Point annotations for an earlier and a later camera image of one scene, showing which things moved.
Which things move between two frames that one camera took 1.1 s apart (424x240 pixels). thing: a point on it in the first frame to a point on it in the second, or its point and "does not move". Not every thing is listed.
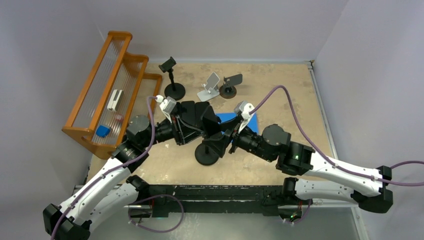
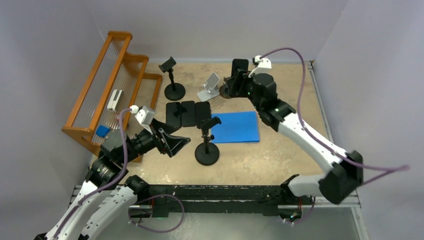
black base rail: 163,200 does not move
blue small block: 102,131 does not move
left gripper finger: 192,111 to 167,128
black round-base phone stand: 174,90 does not move
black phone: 210,122 to 239,63
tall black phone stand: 204,155 does not move
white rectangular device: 115,99 does not move
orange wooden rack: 114,90 does not move
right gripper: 219,144 to 241,77
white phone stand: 211,86 does not move
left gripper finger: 193,135 to 173,144
